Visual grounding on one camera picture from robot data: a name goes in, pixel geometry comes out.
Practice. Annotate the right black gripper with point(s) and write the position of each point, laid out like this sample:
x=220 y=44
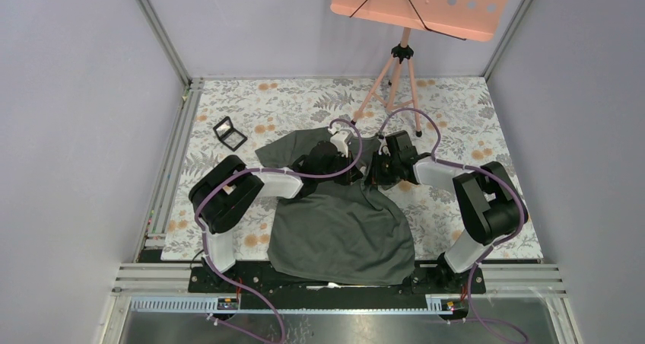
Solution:
x=374 y=176

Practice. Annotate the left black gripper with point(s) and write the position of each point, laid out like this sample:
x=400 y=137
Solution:
x=350 y=177

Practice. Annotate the dark green t-shirt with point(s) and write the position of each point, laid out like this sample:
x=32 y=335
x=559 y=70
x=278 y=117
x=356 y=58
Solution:
x=344 y=234

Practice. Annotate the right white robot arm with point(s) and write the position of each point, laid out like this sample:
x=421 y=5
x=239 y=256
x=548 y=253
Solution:
x=489 y=204

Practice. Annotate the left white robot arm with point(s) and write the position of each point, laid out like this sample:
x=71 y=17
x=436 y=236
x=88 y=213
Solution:
x=222 y=197

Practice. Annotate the black brooch display box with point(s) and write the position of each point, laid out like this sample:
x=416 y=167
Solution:
x=228 y=135

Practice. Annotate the pink music stand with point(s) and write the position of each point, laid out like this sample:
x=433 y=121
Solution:
x=396 y=86

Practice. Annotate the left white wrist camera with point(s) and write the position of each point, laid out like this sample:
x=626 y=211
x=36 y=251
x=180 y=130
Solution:
x=340 y=140

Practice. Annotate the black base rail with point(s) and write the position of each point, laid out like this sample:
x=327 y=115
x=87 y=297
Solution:
x=260 y=280

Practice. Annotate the slotted cable duct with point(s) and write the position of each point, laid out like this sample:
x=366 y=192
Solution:
x=300 y=304

